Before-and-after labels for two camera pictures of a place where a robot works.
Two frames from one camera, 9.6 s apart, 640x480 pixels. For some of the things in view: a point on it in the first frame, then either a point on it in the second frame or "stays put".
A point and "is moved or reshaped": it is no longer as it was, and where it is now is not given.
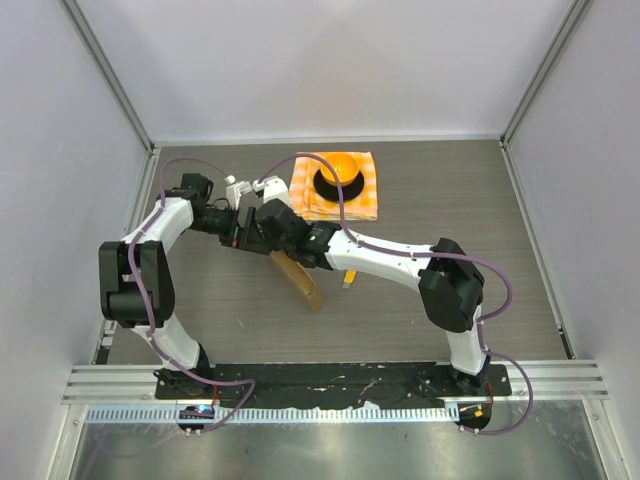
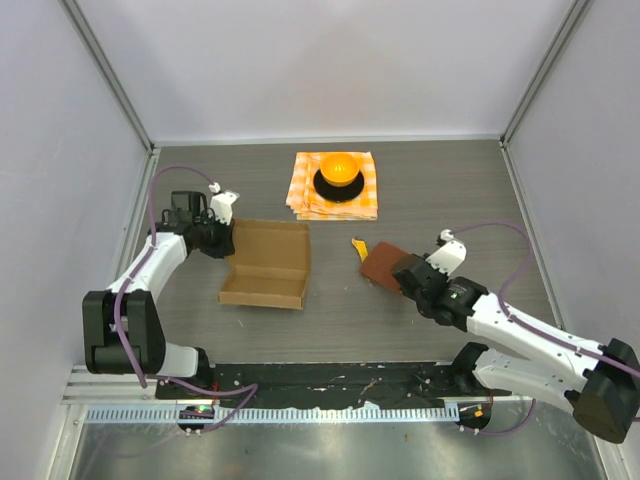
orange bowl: (344, 165) stays put
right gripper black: (270, 243) -> (446, 277)
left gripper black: (252, 240) -> (225, 247)
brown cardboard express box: (300, 278) is moved or reshaped
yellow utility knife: (349, 278) is moved or reshaped
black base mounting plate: (313, 385) stays put
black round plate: (330, 191) stays put
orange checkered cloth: (309, 205) stays put
